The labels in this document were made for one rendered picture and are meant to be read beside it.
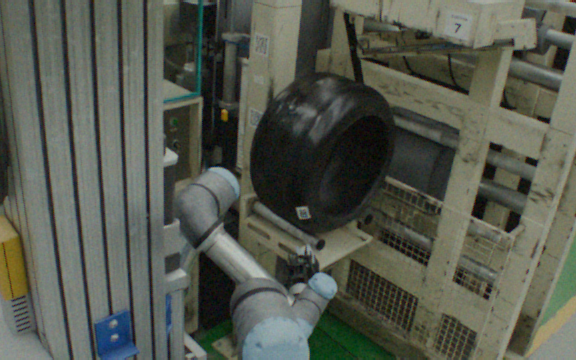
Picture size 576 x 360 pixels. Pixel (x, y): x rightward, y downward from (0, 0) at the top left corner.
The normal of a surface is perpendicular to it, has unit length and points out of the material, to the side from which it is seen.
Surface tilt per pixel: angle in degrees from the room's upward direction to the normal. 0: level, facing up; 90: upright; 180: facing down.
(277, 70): 90
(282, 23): 90
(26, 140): 90
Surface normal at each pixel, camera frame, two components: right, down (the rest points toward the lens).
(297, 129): -0.52, -0.29
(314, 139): 0.09, 0.04
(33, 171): 0.66, 0.40
